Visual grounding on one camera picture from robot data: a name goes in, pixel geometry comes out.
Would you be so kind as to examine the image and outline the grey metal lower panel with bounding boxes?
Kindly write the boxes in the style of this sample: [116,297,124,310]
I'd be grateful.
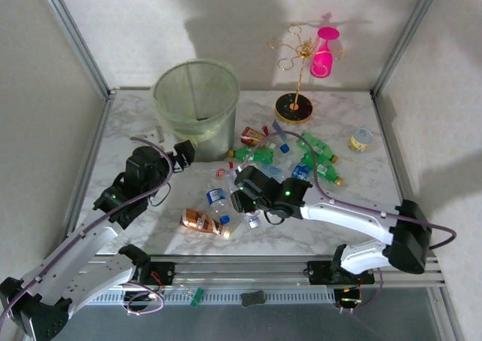
[22,303,453,341]

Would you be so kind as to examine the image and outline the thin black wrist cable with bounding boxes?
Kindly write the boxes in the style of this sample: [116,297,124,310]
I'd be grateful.
[148,182,171,208]
[262,208,288,226]

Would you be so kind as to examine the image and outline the aluminium side rail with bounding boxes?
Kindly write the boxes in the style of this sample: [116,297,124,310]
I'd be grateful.
[66,94,116,244]
[371,92,447,261]

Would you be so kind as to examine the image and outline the yellow label tin can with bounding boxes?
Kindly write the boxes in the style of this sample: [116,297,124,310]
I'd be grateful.
[346,127,374,154]

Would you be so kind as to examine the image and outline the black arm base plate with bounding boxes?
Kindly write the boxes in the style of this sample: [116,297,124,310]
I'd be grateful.
[307,260,377,286]
[122,261,176,286]

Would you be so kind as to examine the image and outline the small clear bottle blue label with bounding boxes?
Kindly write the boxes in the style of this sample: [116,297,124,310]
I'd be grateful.
[242,208,263,230]

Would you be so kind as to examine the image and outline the dark grey bone-shaped piece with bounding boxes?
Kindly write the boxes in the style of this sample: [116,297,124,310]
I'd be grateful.
[240,291,266,308]

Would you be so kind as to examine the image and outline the pale green bin liner bag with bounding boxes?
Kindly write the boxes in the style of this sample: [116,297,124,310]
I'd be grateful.
[151,57,241,145]

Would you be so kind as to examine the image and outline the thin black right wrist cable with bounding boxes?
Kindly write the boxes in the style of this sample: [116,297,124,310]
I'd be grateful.
[262,208,288,226]

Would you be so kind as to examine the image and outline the clear bottle red label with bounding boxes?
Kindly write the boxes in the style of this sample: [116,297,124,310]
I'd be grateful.
[212,161,244,182]

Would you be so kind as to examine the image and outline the aluminium frame post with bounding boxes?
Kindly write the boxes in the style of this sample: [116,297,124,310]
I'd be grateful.
[370,0,446,98]
[35,0,116,99]

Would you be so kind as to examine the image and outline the slotted grey cable duct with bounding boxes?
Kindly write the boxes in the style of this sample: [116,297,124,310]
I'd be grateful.
[84,288,342,307]

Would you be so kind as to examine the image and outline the clear bottle blue cap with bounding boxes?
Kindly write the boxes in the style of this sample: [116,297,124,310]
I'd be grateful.
[269,119,291,155]
[205,185,232,226]

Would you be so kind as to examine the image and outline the thin black left wrist cable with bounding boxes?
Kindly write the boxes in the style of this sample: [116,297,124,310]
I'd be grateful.
[148,182,171,208]

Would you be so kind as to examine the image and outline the translucent green waste bin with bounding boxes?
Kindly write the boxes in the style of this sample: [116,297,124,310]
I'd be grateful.
[151,57,241,164]

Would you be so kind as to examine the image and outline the red yellow snack packet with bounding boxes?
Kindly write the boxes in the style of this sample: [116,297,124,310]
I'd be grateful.
[239,125,270,148]

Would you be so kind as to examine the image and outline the pink wine glass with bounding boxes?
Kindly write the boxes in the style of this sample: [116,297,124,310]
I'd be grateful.
[309,26,340,80]

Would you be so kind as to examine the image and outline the purple cable loop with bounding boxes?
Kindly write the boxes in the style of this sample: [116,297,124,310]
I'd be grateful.
[334,268,386,315]
[120,279,166,316]

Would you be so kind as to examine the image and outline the gold wire glass rack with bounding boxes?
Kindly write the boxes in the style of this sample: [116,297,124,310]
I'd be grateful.
[268,24,347,126]

